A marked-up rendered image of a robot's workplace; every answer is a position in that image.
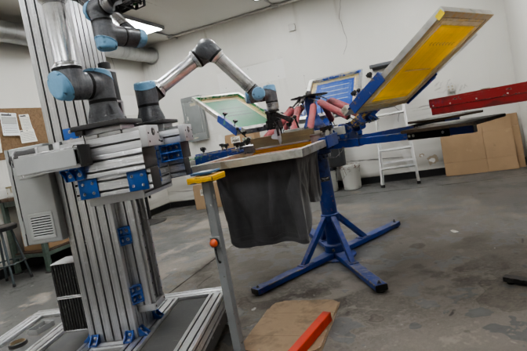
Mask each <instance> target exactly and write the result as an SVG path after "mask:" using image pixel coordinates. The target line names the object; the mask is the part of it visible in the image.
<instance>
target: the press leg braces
mask: <svg viewBox="0 0 527 351"><path fill-rule="evenodd" d="M330 218H331V222H332V224H333V227H334V229H335V231H336V233H337V236H338V238H339V239H340V243H341V244H342V246H343V249H344V251H345V254H346V256H347V259H346V260H345V262H347V263H348V264H349V265H353V264H356V263H359V262H358V261H357V260H356V259H354V256H353V254H352V251H351V249H350V246H349V244H348V243H347V239H346V237H345V236H344V234H343V231H342V229H341V227H340V224H339V223H338V221H337V218H336V216H331V217H330ZM339 221H340V222H342V223H343V224H344V225H345V226H346V227H348V228H349V229H350V230H352V231H353V232H355V233H356V234H357V235H358V236H359V237H356V238H358V239H363V238H365V237H367V236H370V234H365V233H364V232H363V231H361V230H360V229H359V228H357V227H356V226H355V225H354V224H353V223H351V222H350V221H349V220H348V219H346V218H345V217H343V216H342V215H341V214H340V219H339ZM326 223H327V222H326V217H322V218H321V220H320V222H319V224H318V227H317V229H316V231H315V233H314V236H313V237H312V240H311V242H310V244H309V247H308V249H307V251H306V254H305V256H304V257H303V261H302V263H301V264H299V265H298V266H300V267H305V266H308V265H310V264H312V263H313V262H311V261H310V260H311V257H312V255H313V253H314V250H315V248H316V246H317V244H318V241H321V242H323V241H327V240H326V235H325V225H326Z"/></svg>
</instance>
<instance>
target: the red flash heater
mask: <svg viewBox="0 0 527 351"><path fill-rule="evenodd" d="M428 101H429V106H430V108H431V112H432V115H437V114H447V113H452V112H457V111H462V110H472V109H478V108H483V107H492V106H498V105H503V104H509V103H518V102H523V101H527V81H524V82H520V83H516V84H511V85H503V86H499V87H494V88H490V89H483V90H477V91H473V92H465V93H460V94H457V95H452V96H444V97H440V98H436V99H431V100H428Z"/></svg>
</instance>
